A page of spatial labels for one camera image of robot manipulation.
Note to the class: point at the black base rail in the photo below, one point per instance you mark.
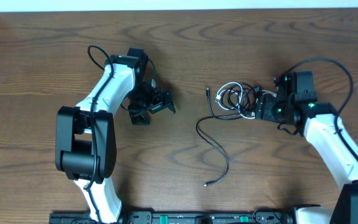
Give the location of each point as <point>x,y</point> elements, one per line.
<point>259,216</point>

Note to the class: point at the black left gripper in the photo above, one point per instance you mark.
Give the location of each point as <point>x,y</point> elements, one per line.
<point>160,102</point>

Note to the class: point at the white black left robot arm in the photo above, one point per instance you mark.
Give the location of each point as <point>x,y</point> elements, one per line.
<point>85,142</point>

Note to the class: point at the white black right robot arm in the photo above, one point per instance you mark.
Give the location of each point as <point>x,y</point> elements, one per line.
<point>296,104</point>

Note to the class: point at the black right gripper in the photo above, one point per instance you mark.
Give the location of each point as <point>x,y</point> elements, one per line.
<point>265,106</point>

